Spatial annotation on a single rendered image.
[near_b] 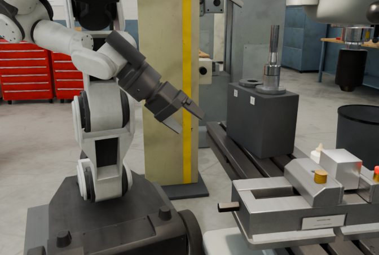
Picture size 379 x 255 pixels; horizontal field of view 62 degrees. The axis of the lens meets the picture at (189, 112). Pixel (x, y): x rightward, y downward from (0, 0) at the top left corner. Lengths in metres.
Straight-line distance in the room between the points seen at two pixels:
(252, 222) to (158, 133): 1.85
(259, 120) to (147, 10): 1.48
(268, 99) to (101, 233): 0.74
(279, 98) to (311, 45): 7.08
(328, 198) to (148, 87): 0.44
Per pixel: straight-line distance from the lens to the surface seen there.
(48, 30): 0.87
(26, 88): 5.45
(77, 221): 1.36
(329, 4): 0.58
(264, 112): 0.92
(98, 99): 1.06
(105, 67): 0.75
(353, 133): 2.57
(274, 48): 0.96
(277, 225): 0.64
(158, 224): 1.21
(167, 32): 2.26
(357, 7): 0.57
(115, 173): 1.26
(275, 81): 0.96
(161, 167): 2.52
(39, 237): 1.62
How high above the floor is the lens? 1.32
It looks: 17 degrees down
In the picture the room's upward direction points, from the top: straight up
